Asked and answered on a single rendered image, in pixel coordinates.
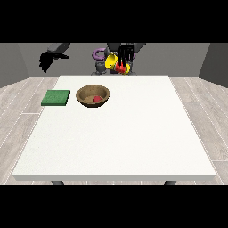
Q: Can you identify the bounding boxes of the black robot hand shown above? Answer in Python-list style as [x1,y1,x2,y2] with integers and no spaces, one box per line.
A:
[117,44,135,69]
[38,51,69,74]

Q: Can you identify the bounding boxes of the yellow cup with melon print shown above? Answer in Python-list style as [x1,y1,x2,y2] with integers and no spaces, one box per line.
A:
[104,53,132,76]

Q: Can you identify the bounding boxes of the green square pad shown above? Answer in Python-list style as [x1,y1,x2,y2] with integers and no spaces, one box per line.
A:
[40,89,71,107]

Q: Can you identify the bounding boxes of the brown wooden bowl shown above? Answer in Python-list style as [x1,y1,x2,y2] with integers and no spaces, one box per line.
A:
[75,84,110,109]

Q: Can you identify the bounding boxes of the grey robot trunk purple rings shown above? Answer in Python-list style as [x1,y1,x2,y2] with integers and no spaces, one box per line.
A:
[91,43,138,77]

